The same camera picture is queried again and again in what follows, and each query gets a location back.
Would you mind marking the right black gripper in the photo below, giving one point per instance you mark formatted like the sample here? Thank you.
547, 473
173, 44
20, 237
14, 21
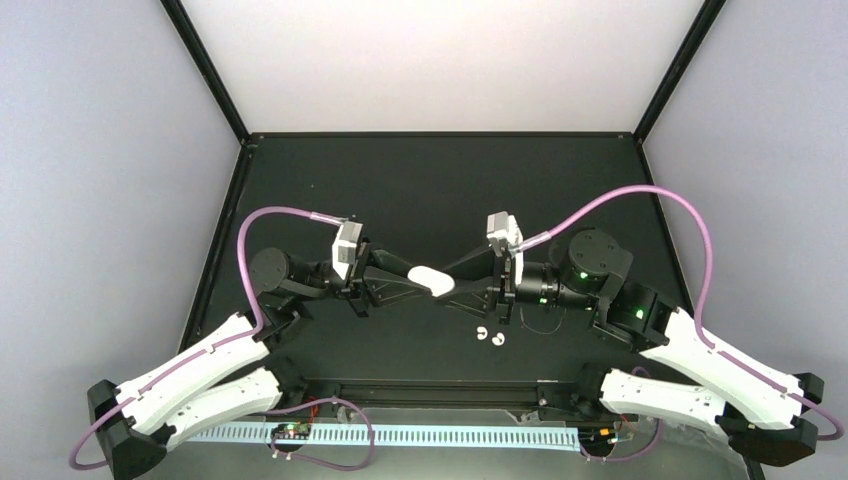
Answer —
481, 274

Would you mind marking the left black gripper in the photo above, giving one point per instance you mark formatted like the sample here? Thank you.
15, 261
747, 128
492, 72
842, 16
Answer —
376, 282

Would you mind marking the white charging case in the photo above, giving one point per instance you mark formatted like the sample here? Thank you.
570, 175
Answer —
437, 282

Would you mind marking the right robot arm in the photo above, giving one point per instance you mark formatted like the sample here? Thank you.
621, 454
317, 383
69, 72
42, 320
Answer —
758, 411

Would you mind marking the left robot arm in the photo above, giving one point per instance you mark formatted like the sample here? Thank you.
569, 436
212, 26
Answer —
238, 369

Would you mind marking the left circuit board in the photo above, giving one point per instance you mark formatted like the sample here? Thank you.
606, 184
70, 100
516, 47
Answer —
294, 432

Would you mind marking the circuit board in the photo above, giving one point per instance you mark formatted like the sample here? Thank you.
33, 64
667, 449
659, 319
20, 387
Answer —
603, 436
294, 432

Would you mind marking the right circuit board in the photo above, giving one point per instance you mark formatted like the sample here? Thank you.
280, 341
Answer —
603, 436

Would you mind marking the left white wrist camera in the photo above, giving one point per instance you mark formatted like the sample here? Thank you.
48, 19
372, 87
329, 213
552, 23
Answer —
344, 248

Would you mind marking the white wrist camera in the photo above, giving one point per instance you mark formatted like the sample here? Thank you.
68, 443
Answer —
503, 234
344, 248

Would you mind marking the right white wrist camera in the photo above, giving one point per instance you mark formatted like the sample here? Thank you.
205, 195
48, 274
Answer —
503, 234

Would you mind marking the light blue cable duct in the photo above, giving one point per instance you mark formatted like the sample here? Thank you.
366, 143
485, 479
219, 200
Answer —
556, 438

